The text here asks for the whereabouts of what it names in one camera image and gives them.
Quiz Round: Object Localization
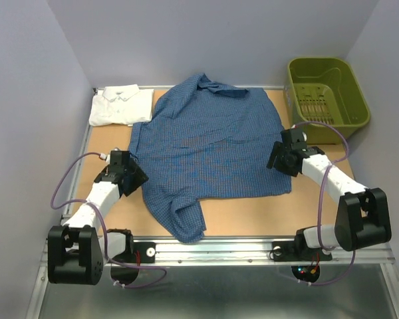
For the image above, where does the blue checkered long sleeve shirt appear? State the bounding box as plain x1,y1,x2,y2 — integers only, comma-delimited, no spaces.
128,74,292,243

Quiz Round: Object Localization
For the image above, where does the aluminium mounting rail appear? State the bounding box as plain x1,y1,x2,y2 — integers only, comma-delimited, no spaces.
39,236,396,266

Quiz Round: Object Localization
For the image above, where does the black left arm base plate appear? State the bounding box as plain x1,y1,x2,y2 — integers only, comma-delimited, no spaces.
112,241,156,265

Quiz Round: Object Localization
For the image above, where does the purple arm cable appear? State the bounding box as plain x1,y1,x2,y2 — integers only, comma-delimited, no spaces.
50,152,168,289
292,121,356,287

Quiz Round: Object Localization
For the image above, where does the green plastic basket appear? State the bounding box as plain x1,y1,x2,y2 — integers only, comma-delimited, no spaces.
284,57,370,144

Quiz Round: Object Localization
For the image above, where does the folded white shirt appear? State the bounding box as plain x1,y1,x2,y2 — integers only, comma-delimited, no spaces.
88,84,154,127

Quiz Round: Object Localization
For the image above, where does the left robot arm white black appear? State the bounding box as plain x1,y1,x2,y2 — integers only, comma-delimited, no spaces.
47,149,148,285

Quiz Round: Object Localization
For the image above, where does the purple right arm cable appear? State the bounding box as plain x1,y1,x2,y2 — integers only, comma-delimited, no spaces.
292,121,356,287

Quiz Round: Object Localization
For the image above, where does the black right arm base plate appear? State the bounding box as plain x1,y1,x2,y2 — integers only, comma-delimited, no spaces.
269,240,333,262

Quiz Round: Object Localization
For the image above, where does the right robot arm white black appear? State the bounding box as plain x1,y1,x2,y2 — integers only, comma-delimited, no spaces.
267,127,392,259

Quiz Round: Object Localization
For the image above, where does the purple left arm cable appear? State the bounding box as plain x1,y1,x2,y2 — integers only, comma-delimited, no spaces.
50,152,168,289

